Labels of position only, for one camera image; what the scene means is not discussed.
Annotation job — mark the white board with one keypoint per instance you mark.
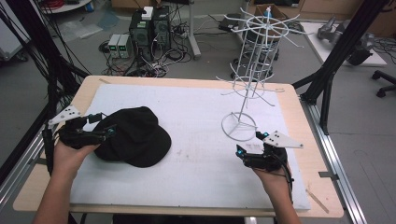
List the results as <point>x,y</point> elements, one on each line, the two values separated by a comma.
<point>323,49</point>

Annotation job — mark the white foam mat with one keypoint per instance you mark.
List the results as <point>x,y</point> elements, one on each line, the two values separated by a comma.
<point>193,161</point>

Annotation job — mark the black office chair base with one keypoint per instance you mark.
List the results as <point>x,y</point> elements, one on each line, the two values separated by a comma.
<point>386,82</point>

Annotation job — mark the person's right hand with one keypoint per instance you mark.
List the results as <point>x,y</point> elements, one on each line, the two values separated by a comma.
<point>274,182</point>

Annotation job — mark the grey metal table leg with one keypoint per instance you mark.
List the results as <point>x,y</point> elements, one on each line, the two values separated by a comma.
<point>193,34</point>

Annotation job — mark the clear plastic sheet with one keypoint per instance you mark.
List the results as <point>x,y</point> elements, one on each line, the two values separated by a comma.
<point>81,29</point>

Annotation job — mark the white box on computer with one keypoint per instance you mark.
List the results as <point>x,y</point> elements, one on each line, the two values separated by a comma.
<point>147,13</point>

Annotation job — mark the black computer tower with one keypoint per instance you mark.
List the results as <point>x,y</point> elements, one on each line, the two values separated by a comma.
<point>162,28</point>
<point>140,34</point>

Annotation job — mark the person's left hand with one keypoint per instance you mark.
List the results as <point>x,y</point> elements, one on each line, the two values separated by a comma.
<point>69,158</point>

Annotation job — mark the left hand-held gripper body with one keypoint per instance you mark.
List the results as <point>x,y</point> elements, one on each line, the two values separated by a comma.
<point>73,134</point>

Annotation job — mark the black metal frame strut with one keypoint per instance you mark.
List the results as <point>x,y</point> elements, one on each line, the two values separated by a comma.
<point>46,53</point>
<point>339,56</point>

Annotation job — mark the grey bench power supply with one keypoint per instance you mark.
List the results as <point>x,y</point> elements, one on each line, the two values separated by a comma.
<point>125,46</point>
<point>113,46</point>

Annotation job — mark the grey tape piece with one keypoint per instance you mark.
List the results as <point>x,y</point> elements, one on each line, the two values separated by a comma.
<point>328,175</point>

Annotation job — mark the aluminium rail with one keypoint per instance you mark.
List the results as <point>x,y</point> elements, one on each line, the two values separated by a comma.
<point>336,161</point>
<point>18,174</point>

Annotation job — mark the cardboard box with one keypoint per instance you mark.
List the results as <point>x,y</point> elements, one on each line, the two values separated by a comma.
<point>274,12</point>

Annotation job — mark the white round table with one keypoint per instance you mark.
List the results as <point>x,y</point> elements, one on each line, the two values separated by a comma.
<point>67,5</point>

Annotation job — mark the black cap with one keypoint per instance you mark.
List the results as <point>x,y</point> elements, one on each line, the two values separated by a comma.
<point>137,137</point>

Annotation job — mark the thin wooden stick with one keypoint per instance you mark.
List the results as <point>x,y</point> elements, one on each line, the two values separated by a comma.
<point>317,201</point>

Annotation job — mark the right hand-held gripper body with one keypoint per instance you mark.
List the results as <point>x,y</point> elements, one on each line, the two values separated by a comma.
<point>271,152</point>

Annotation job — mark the chrome wheeled stand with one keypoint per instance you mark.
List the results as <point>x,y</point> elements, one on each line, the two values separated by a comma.
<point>264,56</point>

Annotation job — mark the grey robot part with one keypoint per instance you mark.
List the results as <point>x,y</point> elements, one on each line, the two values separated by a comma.
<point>358,43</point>

